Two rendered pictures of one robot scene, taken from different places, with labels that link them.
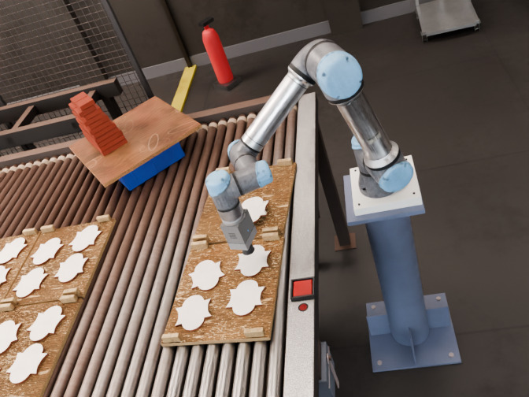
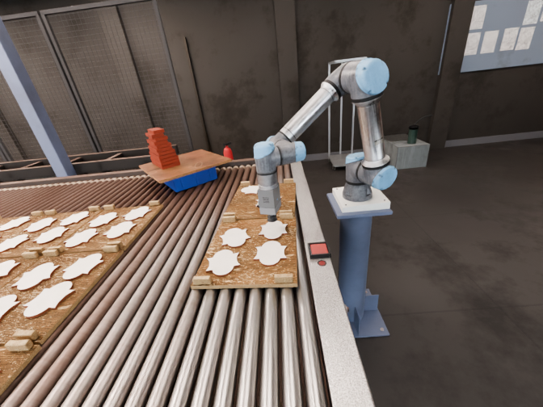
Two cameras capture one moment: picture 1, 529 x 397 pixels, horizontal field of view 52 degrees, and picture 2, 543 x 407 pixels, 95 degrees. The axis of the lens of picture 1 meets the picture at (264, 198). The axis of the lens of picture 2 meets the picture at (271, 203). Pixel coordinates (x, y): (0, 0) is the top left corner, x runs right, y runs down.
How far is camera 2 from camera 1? 0.89 m
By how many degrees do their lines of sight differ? 16
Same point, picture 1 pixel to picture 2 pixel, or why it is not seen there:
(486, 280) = (392, 283)
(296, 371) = (330, 316)
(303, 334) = (327, 283)
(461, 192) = not seen: hidden behind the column
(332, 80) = (369, 74)
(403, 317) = (353, 299)
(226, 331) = (254, 277)
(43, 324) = (80, 266)
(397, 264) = (359, 256)
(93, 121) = (160, 144)
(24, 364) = (46, 299)
